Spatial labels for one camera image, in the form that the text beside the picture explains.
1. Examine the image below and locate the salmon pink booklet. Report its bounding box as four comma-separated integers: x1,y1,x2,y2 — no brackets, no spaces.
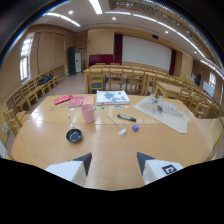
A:
82,95,96,107

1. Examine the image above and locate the red flat packet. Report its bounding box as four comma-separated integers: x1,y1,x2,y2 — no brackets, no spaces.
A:
53,94,74,106

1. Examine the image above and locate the small black dish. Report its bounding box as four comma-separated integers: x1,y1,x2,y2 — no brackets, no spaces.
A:
65,128,84,144

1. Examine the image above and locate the red podium panel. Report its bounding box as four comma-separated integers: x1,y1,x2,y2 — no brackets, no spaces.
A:
88,54,114,67

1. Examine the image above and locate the large beige paper sheet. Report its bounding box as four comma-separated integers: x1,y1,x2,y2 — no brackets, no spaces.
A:
132,95,190,135

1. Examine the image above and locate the black marker pen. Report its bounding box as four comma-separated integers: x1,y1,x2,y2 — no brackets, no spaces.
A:
116,113,138,123

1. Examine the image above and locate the wooden chair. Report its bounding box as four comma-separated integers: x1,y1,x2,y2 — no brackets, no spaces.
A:
87,67,106,95
107,67,125,91
3,108,25,137
125,69,146,96
20,84,41,111

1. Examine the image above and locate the clear plastic packaging pile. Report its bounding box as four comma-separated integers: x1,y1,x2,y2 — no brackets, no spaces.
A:
139,94,188,119

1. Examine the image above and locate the pink plastic cup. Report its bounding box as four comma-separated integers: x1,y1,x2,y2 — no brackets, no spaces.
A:
80,103,96,124

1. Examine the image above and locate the small wooden desk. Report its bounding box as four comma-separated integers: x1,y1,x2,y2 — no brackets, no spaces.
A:
154,81,184,99

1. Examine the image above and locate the white standing air conditioner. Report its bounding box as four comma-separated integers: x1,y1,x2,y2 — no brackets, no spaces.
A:
74,49,83,74

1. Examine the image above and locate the dark red curtain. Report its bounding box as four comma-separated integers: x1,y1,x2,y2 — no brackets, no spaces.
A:
113,33,124,65

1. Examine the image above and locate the white projection screen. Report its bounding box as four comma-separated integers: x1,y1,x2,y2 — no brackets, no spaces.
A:
121,35,173,72

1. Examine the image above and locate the long wooden desk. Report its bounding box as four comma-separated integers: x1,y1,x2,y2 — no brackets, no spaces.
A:
83,65,174,95

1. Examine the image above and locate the thin wooden stick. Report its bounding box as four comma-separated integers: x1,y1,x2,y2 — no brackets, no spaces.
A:
107,116,123,131

